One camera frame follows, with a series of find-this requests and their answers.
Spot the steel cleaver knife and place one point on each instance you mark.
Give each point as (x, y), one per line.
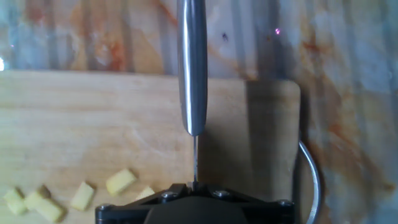
(192, 62)

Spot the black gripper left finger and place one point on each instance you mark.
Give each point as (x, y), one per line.
(124, 213)

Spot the wooden cutting board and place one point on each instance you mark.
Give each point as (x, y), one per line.
(93, 124)

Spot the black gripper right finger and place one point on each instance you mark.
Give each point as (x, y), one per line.
(267, 213)

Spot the orange marble pattern mat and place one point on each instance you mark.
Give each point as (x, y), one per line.
(342, 62)

